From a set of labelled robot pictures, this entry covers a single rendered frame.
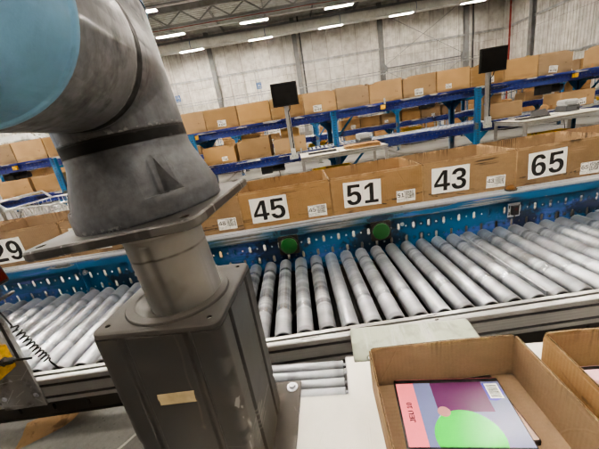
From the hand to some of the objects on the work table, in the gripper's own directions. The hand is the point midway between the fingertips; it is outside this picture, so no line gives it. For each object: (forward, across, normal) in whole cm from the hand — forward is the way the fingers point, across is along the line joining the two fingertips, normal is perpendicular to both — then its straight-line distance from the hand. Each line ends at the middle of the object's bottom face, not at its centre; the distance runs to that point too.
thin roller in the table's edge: (+23, +75, -9) cm, 79 cm away
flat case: (+6, +106, -12) cm, 107 cm away
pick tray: (-2, +107, -19) cm, 109 cm away
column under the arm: (+9, +65, -15) cm, 68 cm away
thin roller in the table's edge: (+25, +75, -8) cm, 79 cm away
